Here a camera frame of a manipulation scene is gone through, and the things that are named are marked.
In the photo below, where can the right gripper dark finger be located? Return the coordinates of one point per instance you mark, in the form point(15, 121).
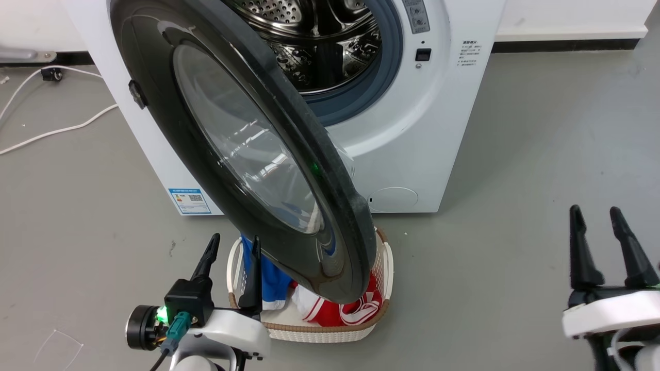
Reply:
point(633, 252)
point(581, 257)

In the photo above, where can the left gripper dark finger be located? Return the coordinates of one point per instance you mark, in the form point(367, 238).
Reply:
point(252, 288)
point(207, 260)

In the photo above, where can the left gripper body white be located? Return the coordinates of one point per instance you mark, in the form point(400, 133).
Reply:
point(237, 330)

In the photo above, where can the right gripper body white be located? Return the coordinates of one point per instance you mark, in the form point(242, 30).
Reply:
point(613, 312)

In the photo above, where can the black round washing machine door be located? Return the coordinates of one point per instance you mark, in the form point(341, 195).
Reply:
point(154, 77)

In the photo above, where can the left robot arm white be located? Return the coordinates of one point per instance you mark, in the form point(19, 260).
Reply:
point(196, 363)

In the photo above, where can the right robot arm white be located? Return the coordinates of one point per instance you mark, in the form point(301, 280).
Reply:
point(644, 355)

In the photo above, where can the black door hinge piece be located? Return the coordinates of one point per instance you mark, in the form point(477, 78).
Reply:
point(137, 94)

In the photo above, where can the white front-load washing machine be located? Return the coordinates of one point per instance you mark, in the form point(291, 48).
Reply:
point(412, 129)

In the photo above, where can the grey rubber door gasket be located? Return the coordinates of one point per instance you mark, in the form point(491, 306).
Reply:
point(384, 72)

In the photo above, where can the black door lock slot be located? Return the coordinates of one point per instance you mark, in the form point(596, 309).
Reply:
point(423, 54)

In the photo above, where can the blue and white garment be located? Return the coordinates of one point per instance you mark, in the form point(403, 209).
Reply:
point(272, 283)

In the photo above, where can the blue energy label sticker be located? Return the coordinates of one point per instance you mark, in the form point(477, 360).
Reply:
point(190, 201)

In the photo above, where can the white woven laundry basket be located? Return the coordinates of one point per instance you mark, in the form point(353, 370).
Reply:
point(319, 334)

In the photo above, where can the red and white garment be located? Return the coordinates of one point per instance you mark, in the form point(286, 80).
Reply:
point(350, 312)

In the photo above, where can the round white filter cover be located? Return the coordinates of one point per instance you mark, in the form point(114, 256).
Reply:
point(394, 199)

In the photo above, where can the printed text label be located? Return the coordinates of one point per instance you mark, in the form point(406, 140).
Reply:
point(469, 53)

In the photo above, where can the stainless steel washer drum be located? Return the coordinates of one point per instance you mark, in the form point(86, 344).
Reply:
point(319, 46)

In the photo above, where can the black caster wheel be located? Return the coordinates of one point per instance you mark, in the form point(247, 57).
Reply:
point(52, 74)

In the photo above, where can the grey metal base bar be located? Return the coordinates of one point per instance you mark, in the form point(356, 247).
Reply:
point(23, 54)

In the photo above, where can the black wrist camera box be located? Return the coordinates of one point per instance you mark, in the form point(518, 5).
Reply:
point(190, 301)

